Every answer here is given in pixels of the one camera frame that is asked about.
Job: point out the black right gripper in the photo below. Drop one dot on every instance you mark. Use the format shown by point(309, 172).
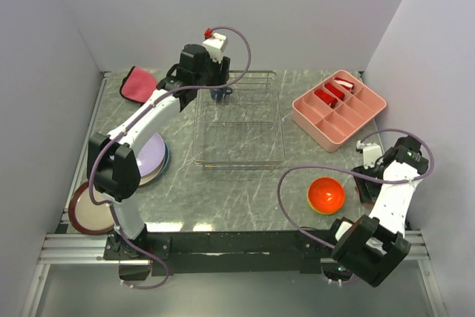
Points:
point(360, 181)

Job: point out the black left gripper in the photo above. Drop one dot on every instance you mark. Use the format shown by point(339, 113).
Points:
point(221, 68)

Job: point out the dark blue mug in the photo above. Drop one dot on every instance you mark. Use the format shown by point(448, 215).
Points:
point(219, 95)

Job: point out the orange bowl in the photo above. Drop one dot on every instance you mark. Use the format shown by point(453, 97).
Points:
point(326, 188)

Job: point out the pink compartment tray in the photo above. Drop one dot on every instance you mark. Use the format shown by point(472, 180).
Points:
point(333, 127)

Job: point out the wire dish rack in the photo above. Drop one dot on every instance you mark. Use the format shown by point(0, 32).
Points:
point(243, 131)

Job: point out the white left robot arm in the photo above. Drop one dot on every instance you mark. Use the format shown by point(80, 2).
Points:
point(112, 158)

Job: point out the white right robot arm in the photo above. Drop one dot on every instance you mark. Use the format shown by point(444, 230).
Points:
point(374, 245)

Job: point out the yellow-green bowl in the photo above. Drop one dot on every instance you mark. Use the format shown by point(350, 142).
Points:
point(324, 207)

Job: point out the pink cloth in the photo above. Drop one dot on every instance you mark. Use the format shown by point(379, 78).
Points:
point(137, 86)

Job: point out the blue plate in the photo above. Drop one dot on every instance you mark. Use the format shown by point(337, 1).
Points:
point(165, 159)

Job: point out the lavender plate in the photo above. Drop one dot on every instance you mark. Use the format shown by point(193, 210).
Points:
point(151, 155)

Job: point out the red white item in tray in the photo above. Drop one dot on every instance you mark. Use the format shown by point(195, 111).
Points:
point(347, 85)

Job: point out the black base beam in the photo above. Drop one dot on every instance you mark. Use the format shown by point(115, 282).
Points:
point(276, 262)

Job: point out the brown rimmed cream plate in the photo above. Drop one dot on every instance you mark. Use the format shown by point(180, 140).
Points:
point(87, 218)

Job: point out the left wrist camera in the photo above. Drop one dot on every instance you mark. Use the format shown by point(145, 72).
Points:
point(215, 40)

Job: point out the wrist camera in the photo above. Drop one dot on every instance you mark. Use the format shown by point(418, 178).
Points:
point(371, 153)
point(215, 40)

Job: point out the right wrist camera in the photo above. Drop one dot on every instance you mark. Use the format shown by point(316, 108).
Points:
point(371, 153)

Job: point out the aluminium rail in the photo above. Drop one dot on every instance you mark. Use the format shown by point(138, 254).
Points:
point(100, 249)

